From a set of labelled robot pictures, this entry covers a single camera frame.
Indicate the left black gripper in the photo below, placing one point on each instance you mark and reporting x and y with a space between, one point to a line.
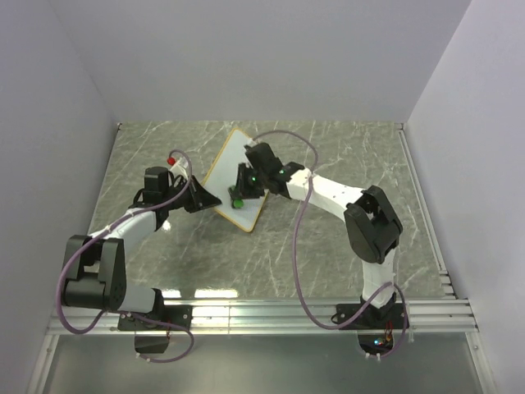
200 199

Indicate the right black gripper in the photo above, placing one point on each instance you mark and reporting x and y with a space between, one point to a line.
243 171

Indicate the green whiteboard eraser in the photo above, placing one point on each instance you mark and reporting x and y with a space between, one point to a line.
236 200

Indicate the yellow framed whiteboard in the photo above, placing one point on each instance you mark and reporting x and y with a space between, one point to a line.
222 175

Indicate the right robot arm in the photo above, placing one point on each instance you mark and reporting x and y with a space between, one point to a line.
373 227

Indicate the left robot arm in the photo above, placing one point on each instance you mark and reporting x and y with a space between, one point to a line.
94 273

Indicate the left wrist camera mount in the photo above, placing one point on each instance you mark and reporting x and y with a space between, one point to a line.
179 166

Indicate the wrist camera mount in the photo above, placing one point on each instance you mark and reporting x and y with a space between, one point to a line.
179 166
250 143

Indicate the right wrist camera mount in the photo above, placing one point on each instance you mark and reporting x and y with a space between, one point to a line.
250 143

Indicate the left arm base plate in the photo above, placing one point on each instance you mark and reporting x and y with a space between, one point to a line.
179 315

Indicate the aluminium front rail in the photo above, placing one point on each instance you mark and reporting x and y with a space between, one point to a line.
282 316

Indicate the aluminium rail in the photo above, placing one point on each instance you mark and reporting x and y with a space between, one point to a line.
446 282
282 316

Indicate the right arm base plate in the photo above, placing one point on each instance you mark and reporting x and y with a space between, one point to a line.
389 316

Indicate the aluminium right side rail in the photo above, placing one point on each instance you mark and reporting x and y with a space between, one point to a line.
446 282

